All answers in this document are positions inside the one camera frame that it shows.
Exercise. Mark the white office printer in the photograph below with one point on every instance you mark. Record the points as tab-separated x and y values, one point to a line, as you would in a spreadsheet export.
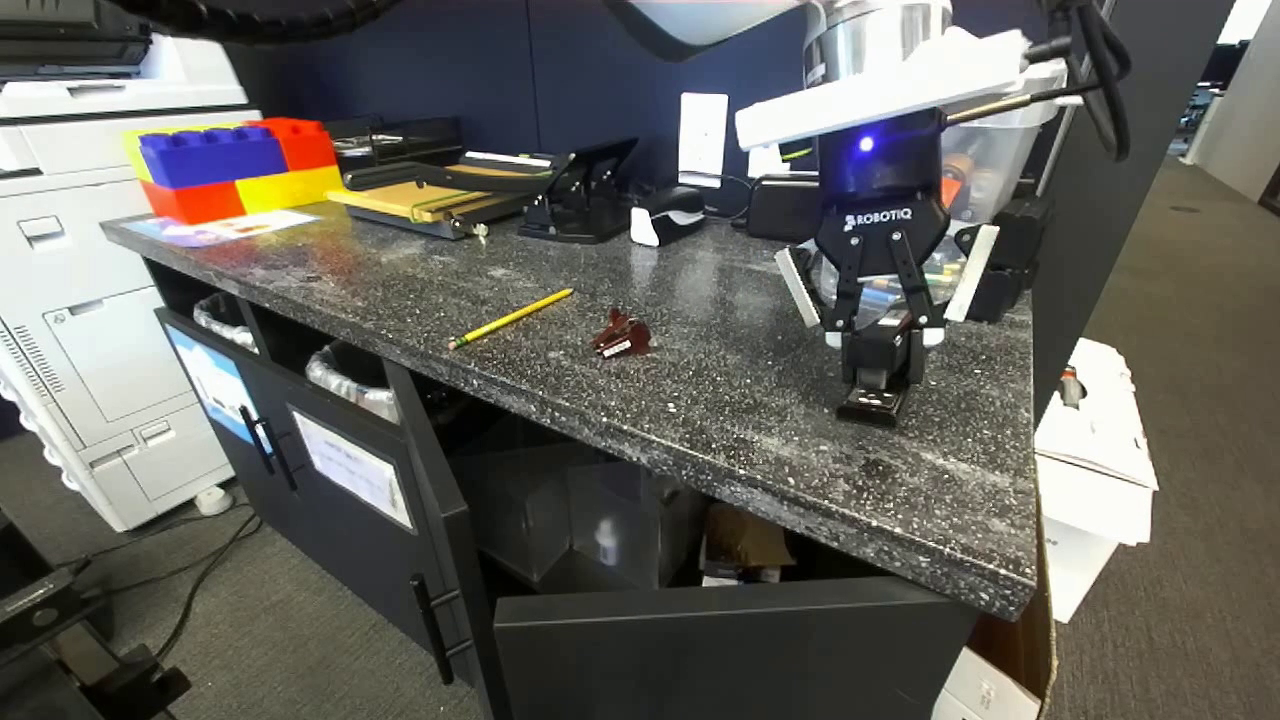
83	351

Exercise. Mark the clear plastic bin with lid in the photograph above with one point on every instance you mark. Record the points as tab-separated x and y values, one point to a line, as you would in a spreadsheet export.
980	165

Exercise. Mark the dark cabinet front panel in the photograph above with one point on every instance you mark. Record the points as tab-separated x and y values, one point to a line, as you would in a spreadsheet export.
819	649

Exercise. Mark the yellow toy brick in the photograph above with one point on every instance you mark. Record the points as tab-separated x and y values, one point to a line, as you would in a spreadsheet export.
291	189

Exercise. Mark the black tape dispenser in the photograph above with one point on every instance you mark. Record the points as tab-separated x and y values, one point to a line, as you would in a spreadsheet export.
663	218

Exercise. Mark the black stapler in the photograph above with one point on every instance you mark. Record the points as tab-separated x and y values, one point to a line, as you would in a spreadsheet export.
880	366

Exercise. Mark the black paper cutter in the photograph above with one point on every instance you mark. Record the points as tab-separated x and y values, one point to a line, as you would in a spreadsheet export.
432	184

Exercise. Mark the blue toy brick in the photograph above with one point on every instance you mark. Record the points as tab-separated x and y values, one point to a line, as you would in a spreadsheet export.
209	156

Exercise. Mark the dark cabinet door with label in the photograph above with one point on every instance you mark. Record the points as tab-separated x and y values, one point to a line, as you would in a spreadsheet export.
328	477

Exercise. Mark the red toy brick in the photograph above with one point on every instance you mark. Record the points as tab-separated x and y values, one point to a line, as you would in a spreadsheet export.
300	143

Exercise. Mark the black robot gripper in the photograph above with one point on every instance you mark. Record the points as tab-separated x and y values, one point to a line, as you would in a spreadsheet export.
880	218

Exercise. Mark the yellow pencil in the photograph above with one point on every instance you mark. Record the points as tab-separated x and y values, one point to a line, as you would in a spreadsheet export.
511	319

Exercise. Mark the black desk holder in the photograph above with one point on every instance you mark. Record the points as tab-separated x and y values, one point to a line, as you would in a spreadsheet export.
584	196

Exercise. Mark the black small box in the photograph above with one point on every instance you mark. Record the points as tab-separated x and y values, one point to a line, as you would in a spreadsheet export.
780	208

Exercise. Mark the white wall outlet plate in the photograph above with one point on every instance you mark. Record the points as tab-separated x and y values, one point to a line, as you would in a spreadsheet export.
701	131

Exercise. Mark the dark red staple remover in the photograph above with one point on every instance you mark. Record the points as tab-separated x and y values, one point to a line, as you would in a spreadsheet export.
623	336

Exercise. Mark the orange toy brick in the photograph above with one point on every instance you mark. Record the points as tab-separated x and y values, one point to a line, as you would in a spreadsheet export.
194	206

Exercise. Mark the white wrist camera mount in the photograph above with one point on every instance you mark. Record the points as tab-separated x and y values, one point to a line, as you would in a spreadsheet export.
946	74

